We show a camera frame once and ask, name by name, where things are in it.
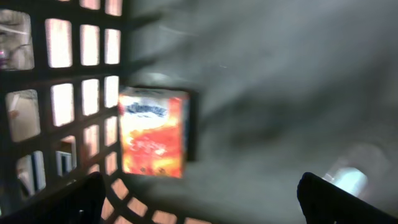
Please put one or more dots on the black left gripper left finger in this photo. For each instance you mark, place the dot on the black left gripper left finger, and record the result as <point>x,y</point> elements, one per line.
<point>79,202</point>

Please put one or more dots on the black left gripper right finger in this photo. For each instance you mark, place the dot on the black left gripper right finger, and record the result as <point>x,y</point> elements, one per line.
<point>324,203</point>

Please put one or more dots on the small orange white packet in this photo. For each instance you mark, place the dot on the small orange white packet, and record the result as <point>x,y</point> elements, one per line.
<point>153,131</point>

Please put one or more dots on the grey plastic mesh basket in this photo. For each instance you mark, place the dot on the grey plastic mesh basket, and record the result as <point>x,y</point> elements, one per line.
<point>284,87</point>

